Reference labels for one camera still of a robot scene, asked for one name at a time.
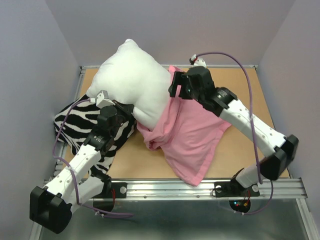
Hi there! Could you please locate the white pillow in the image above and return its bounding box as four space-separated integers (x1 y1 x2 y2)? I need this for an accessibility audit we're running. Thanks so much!
86 39 171 130

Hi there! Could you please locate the plain pink pillow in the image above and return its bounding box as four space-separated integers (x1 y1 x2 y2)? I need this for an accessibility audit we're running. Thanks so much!
133 65 230 186

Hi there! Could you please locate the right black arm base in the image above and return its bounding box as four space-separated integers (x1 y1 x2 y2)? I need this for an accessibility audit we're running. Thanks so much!
210 180 260 198

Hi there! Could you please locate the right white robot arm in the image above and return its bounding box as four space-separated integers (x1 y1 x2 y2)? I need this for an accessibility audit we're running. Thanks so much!
168 66 299 195

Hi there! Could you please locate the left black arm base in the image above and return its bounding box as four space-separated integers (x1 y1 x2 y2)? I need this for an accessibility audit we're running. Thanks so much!
90 181 128 199

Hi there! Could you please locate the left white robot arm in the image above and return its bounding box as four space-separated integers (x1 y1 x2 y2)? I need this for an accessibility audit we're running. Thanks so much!
29 100 134 234

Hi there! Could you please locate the zebra striped pillow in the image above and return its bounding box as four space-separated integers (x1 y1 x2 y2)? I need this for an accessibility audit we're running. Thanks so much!
53 94 137 177

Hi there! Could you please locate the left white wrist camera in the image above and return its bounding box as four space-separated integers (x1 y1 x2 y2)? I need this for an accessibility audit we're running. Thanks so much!
89 90 115 109

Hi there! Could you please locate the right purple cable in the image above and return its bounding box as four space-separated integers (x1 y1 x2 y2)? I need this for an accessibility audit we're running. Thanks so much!
196 51 274 216

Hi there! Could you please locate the purple cable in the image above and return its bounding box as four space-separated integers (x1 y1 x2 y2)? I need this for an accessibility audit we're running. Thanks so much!
196 51 274 216
51 98 135 219

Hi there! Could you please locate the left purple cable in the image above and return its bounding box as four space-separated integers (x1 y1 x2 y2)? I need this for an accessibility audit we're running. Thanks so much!
51 98 135 219

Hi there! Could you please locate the aluminium frame rail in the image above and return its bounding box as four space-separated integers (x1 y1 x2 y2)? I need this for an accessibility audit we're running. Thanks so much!
39 177 308 201

